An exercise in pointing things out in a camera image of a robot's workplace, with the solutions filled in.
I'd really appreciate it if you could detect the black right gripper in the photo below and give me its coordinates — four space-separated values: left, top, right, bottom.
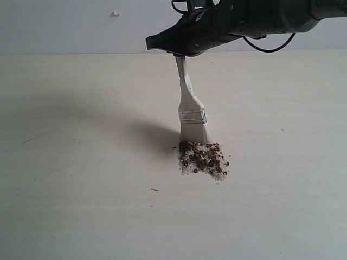
145 2 249 57

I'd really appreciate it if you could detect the white-bristle paintbrush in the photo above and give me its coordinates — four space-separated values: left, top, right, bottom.
175 56 210 144

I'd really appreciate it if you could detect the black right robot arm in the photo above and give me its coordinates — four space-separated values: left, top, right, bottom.
146 0 346 57

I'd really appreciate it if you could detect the scattered brown pellets and rice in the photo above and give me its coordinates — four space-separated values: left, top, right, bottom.
171 141 231 183

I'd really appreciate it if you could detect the white wall hook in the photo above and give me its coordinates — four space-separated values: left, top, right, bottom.
110 10 121 17

